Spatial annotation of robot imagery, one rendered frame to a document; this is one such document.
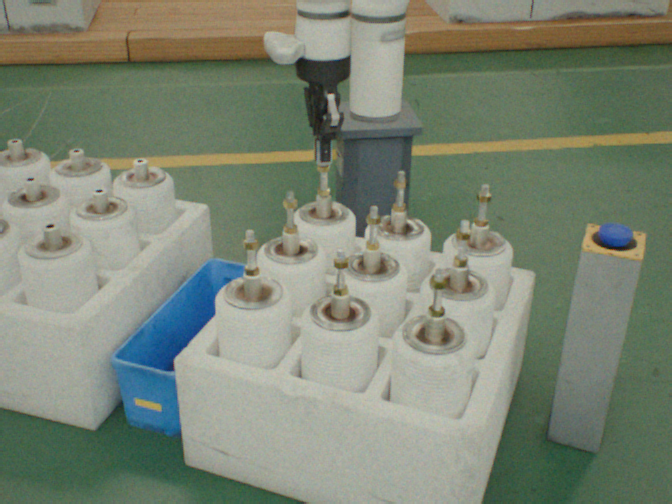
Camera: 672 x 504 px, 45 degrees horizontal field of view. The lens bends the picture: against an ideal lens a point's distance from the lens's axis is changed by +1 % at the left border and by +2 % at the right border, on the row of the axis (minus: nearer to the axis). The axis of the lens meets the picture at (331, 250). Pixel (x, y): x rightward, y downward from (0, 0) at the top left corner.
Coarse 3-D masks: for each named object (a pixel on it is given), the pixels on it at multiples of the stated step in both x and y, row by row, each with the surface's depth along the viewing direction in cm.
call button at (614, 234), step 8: (608, 224) 101; (616, 224) 101; (600, 232) 99; (608, 232) 99; (616, 232) 99; (624, 232) 99; (632, 232) 99; (608, 240) 99; (616, 240) 98; (624, 240) 98
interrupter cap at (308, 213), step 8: (304, 208) 121; (312, 208) 121; (336, 208) 121; (344, 208) 121; (304, 216) 119; (312, 216) 119; (328, 216) 119; (336, 216) 119; (344, 216) 118; (312, 224) 117; (320, 224) 116; (328, 224) 116; (336, 224) 117
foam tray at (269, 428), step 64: (512, 320) 108; (192, 384) 101; (256, 384) 97; (320, 384) 96; (384, 384) 97; (512, 384) 117; (192, 448) 107; (256, 448) 102; (320, 448) 98; (384, 448) 94; (448, 448) 90
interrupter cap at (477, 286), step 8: (448, 272) 105; (472, 272) 105; (448, 280) 104; (472, 280) 103; (480, 280) 103; (432, 288) 101; (448, 288) 102; (472, 288) 102; (480, 288) 102; (488, 288) 102; (448, 296) 100; (456, 296) 100; (464, 296) 100; (472, 296) 100; (480, 296) 100
